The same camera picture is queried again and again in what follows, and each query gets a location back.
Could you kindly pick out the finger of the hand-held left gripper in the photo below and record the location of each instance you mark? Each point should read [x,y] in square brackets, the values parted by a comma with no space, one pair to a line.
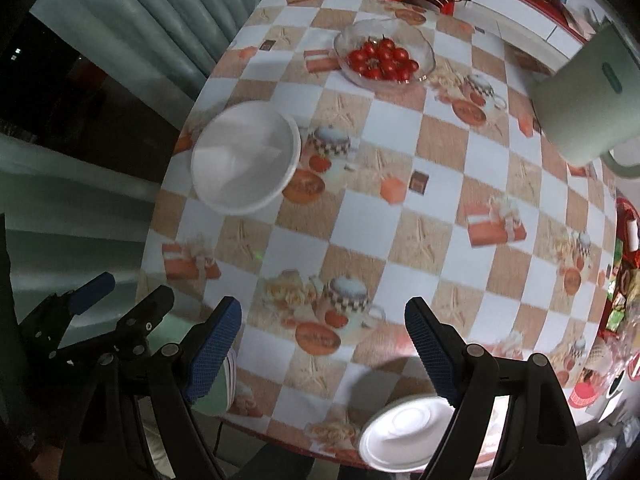
[92,292]
[150,315]

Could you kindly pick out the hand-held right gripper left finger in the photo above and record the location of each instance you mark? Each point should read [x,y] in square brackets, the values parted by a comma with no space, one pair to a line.
[215,345]

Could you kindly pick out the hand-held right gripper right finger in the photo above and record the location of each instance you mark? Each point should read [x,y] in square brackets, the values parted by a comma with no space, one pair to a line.
[430,345]

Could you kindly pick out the green square plate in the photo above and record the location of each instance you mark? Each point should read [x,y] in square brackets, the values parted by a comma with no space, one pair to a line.
[212,401]

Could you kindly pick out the large white foam bowl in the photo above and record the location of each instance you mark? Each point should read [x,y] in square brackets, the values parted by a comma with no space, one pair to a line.
[410,435]

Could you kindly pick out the small white foam bowl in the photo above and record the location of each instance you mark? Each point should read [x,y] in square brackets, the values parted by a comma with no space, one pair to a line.
[245,157]

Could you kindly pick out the checkered printed tablecloth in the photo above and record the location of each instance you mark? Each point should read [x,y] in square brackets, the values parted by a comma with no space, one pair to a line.
[440,240]

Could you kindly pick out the red snack tray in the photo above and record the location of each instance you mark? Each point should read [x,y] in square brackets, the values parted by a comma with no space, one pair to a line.
[582,394]

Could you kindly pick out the white blanket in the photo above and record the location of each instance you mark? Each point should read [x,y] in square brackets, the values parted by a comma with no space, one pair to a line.
[605,452]

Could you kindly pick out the grey green curtain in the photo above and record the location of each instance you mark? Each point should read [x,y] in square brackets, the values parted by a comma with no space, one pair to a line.
[150,20]

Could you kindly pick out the pale green kettle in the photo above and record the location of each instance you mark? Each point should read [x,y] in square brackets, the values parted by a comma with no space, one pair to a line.
[580,110]

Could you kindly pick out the pile of cherry tomatoes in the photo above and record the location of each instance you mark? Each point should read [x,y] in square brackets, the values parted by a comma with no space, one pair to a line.
[385,57]

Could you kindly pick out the clear glass bowl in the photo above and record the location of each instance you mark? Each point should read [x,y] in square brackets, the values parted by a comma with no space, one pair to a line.
[400,30]

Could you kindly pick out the white cabinet with red top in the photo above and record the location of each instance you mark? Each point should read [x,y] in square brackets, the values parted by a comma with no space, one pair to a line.
[525,15]

